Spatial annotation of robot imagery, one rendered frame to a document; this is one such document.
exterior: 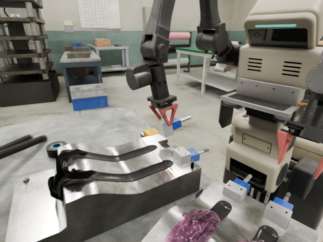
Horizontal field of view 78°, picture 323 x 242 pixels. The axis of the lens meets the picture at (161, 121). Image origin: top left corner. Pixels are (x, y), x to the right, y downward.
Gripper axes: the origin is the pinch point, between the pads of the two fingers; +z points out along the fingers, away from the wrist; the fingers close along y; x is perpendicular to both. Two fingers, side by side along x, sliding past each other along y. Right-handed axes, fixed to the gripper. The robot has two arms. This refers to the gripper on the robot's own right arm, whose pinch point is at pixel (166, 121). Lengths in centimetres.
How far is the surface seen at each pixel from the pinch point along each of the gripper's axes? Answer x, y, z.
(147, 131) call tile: 0.4, -22.2, 11.2
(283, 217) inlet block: 5.1, 39.3, 15.4
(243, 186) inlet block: 6.8, 27.0, 15.4
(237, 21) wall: 615, -515, -40
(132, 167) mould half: -17.5, 6.3, 7.6
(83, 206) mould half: -33.0, 17.5, 4.3
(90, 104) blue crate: 12, -310, 51
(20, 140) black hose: -50, -41, 1
